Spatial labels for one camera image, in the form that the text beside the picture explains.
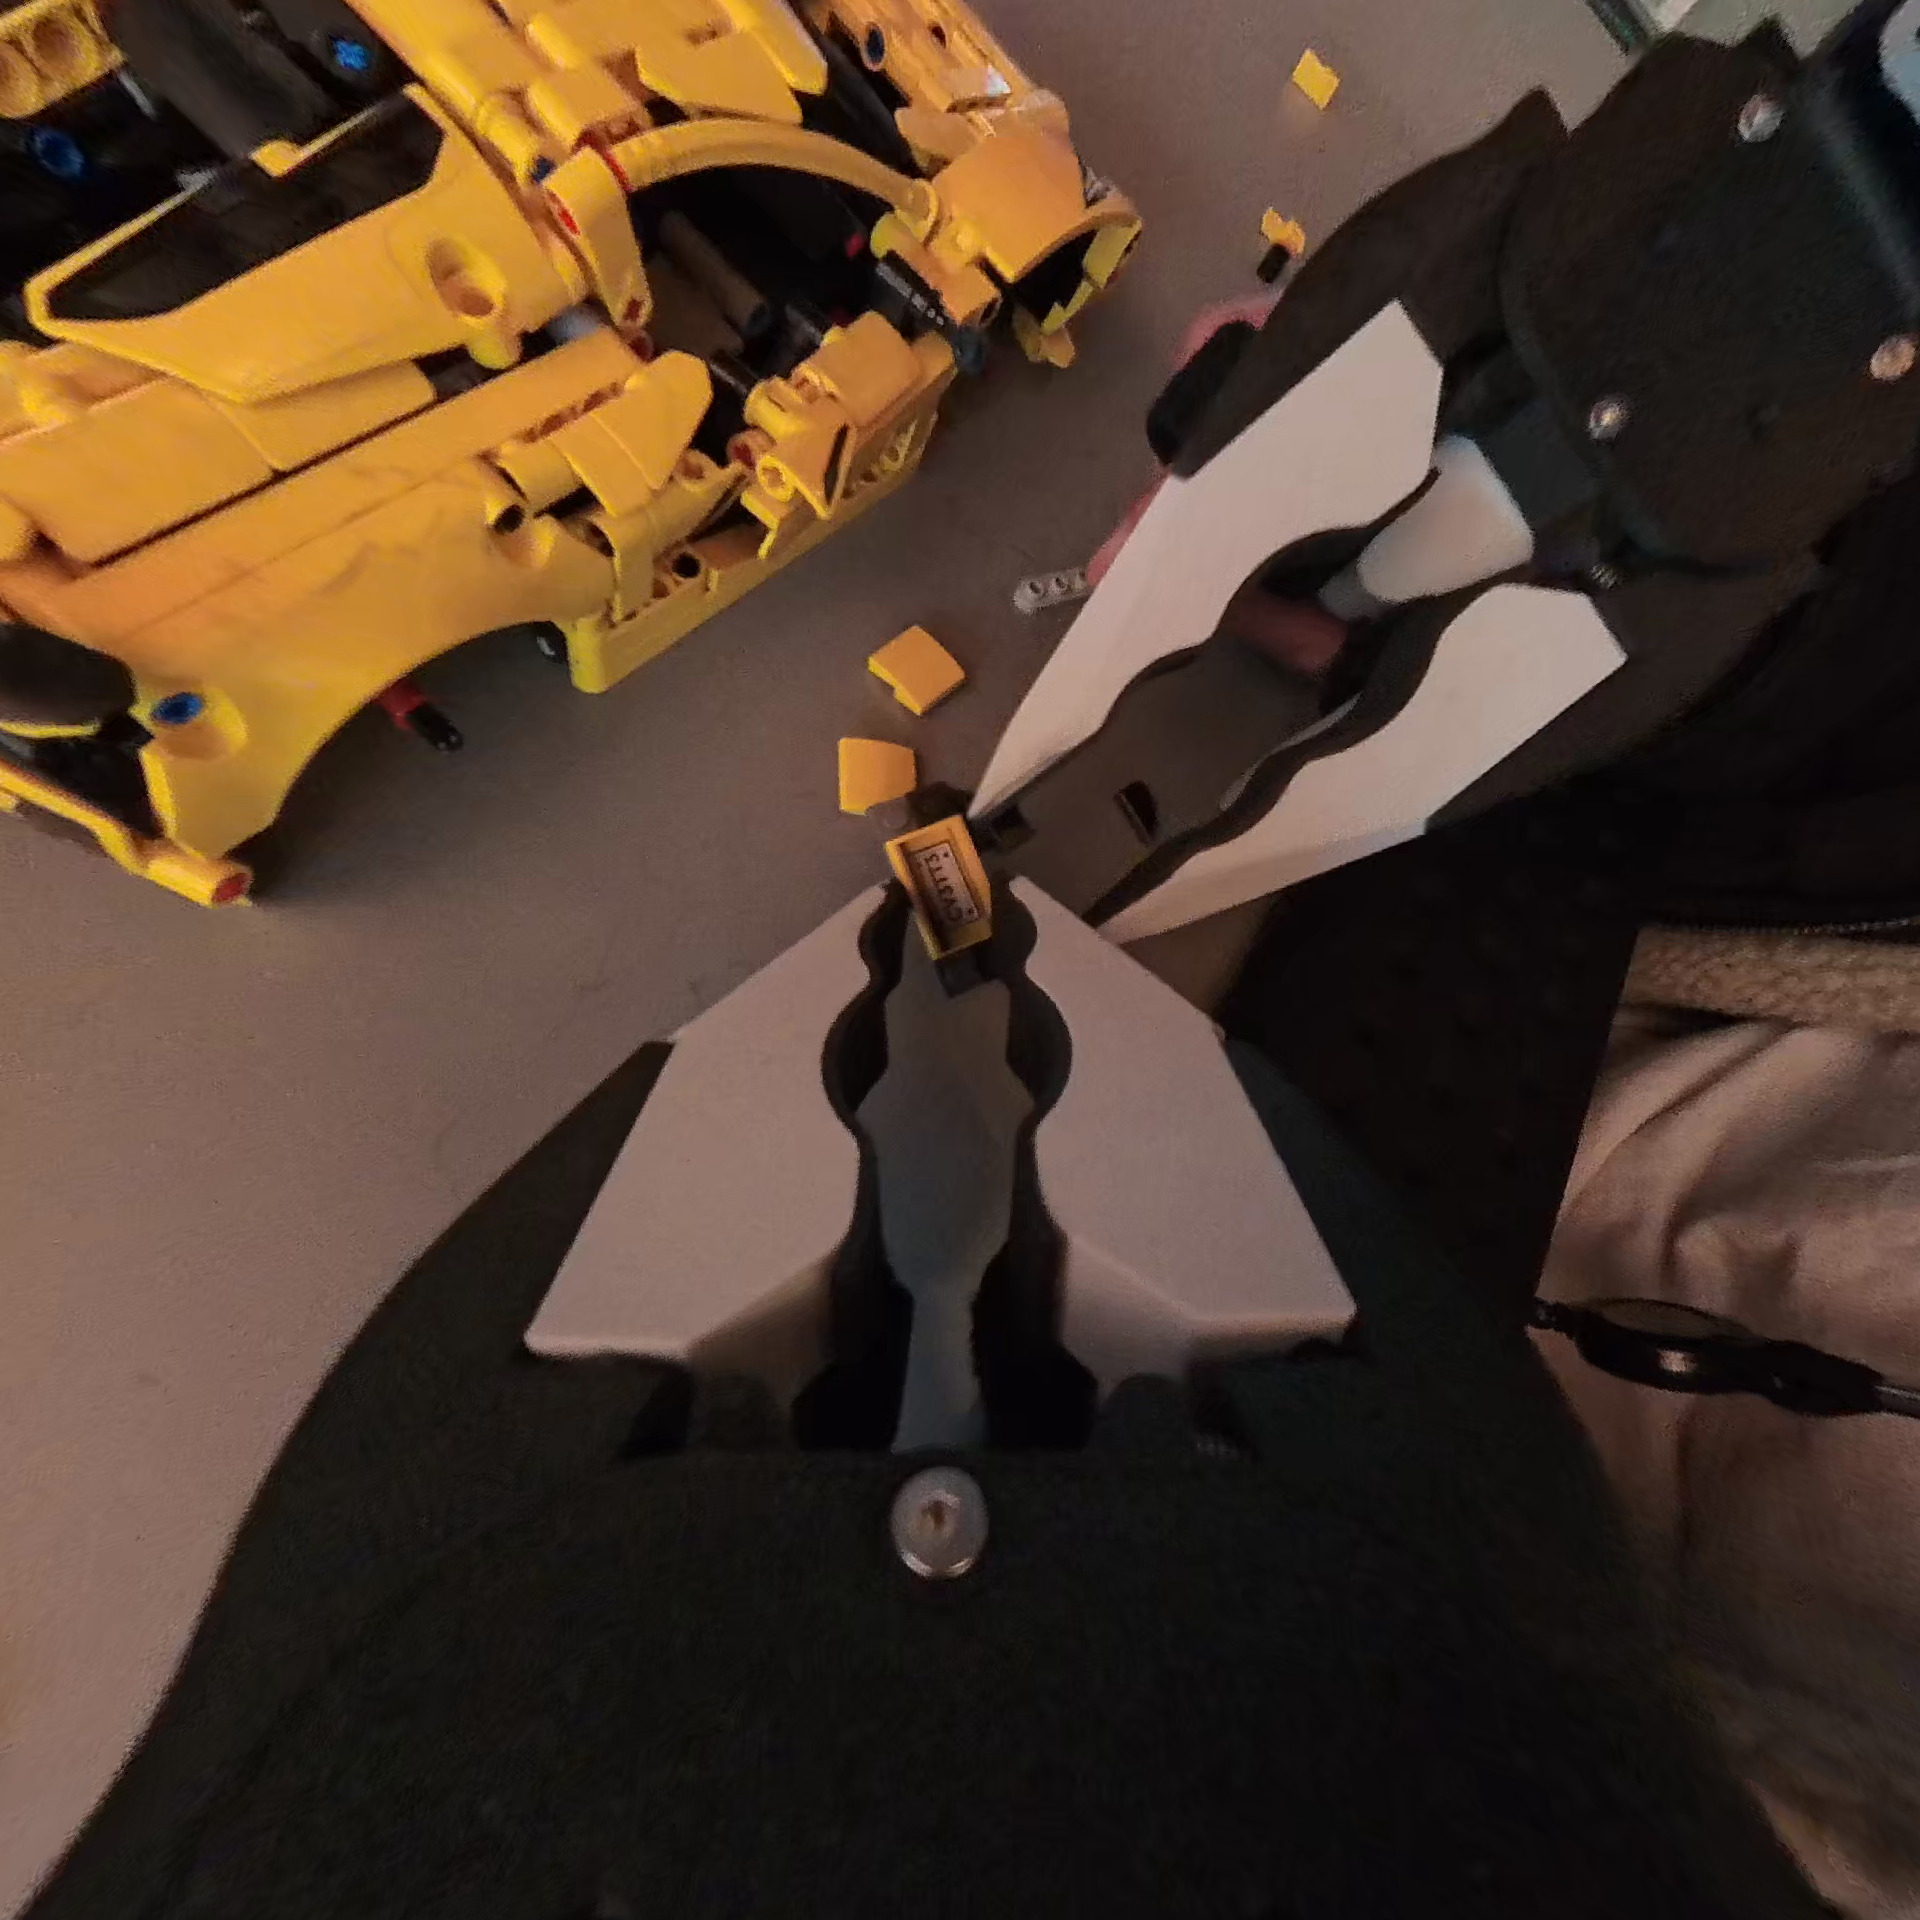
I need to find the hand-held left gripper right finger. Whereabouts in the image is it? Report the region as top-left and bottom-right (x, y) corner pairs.
(1002, 875), (1359, 1375)

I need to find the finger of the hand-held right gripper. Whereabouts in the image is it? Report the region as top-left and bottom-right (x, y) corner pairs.
(1085, 586), (1631, 945)
(966, 299), (1447, 818)

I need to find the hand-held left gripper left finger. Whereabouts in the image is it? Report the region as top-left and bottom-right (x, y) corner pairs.
(525, 885), (902, 1369)

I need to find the small yellow black brick assembly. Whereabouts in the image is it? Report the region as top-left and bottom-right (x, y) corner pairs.
(884, 780), (1040, 1002)

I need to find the grey desk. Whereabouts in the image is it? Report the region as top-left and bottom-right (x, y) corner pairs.
(0, 0), (1637, 1907)

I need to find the person's right hand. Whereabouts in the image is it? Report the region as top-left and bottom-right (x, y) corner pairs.
(1088, 292), (1352, 677)

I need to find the yellow toy brick car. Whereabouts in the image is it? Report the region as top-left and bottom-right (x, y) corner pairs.
(0, 0), (1144, 911)

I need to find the black strap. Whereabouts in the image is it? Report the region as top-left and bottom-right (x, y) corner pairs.
(1527, 1295), (1920, 1422)

